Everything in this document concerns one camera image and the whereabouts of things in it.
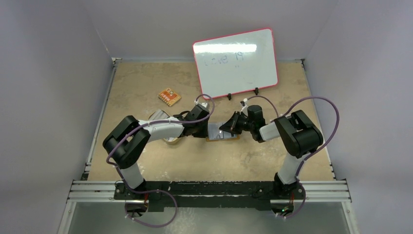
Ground white VIP card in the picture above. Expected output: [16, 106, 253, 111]
[208, 122, 224, 140]

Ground yellow leather card holder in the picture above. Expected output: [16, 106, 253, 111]
[206, 130, 240, 142]

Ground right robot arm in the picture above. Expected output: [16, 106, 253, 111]
[219, 105, 323, 198]

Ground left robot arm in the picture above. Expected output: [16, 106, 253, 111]
[102, 102, 210, 199]

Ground beige oval card tray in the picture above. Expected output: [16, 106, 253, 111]
[163, 137, 180, 145]

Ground pink framed whiteboard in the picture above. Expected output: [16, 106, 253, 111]
[192, 28, 279, 98]

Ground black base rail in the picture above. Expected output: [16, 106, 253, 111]
[113, 181, 304, 213]

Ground aluminium frame rails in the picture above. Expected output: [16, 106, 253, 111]
[59, 61, 359, 234]

